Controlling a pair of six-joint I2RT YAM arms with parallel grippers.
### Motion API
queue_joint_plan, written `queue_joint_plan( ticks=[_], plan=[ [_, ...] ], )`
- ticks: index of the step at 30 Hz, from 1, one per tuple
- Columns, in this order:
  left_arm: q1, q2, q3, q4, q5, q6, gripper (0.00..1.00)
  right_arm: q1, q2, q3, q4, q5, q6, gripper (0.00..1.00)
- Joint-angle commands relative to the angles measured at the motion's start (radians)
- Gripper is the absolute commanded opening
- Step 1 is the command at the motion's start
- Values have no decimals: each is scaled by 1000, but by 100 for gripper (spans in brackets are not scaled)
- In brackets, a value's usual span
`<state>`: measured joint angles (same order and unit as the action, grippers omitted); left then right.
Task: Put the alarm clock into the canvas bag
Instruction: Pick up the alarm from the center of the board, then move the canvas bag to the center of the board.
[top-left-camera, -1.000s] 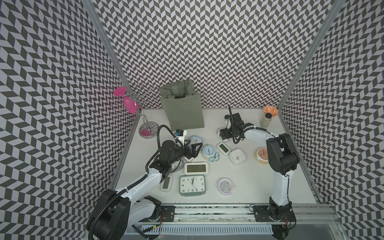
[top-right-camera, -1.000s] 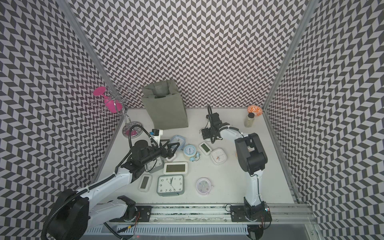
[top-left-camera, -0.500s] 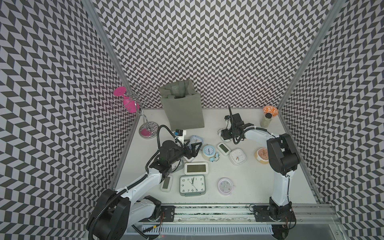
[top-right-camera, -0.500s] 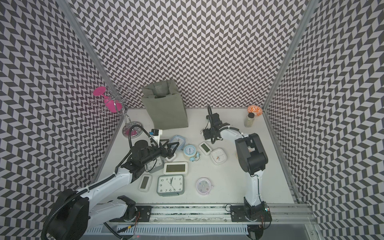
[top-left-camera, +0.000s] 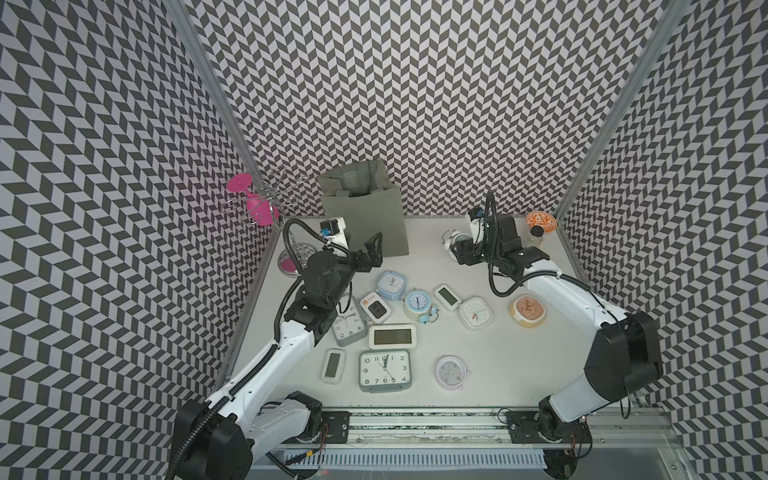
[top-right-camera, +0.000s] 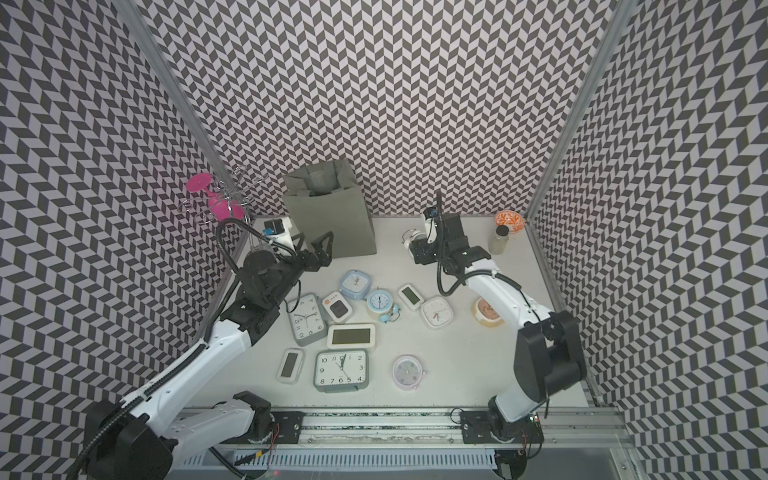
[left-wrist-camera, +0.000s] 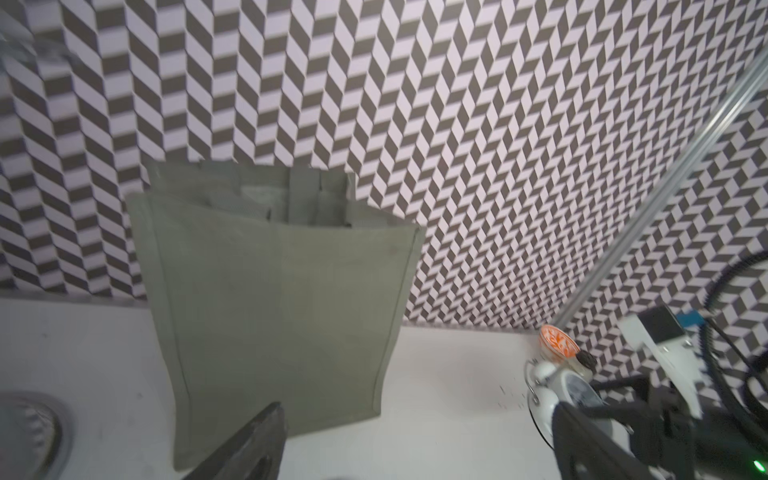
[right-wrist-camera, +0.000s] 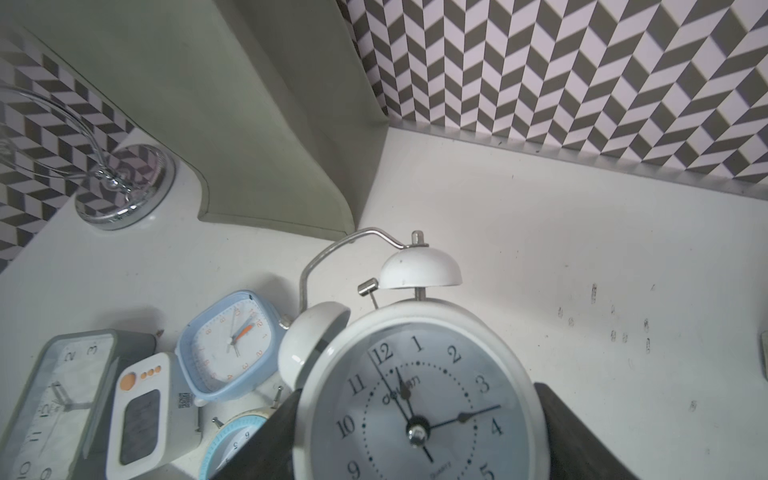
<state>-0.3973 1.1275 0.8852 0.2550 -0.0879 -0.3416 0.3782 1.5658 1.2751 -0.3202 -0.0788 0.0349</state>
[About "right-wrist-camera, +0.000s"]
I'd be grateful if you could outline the white twin-bell alarm clock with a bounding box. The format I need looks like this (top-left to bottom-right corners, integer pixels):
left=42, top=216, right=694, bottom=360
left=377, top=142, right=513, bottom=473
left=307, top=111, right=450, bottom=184
left=278, top=231, right=551, bottom=479

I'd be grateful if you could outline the green canvas bag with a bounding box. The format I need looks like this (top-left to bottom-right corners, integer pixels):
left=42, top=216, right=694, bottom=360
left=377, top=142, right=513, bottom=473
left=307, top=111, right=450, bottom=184
left=1, top=1, right=388, bottom=240

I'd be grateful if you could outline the light blue square clock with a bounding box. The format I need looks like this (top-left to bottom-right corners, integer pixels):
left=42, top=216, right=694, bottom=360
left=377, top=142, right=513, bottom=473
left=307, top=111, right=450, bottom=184
left=175, top=290, right=287, bottom=407

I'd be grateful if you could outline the white orange digital clock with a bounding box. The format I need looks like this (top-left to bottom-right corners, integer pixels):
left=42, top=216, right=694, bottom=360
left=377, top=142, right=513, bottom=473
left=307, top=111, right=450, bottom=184
left=106, top=352, right=202, bottom=479

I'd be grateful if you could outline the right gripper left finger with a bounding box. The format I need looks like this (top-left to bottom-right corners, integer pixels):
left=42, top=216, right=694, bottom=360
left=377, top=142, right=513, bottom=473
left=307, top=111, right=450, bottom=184
left=213, top=389, right=302, bottom=480

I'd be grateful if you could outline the blue round twin-bell clock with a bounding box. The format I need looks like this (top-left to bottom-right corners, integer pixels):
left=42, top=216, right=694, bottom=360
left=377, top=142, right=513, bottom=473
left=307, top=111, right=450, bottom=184
left=198, top=385, right=284, bottom=480

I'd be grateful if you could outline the grey-green tall analog clock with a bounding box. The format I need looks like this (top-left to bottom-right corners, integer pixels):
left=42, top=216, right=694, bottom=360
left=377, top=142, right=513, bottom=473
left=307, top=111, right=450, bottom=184
left=1, top=329, right=156, bottom=479

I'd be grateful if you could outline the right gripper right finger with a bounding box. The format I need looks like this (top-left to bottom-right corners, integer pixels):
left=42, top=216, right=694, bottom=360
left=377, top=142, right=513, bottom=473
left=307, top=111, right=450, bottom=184
left=534, top=382, right=638, bottom=480

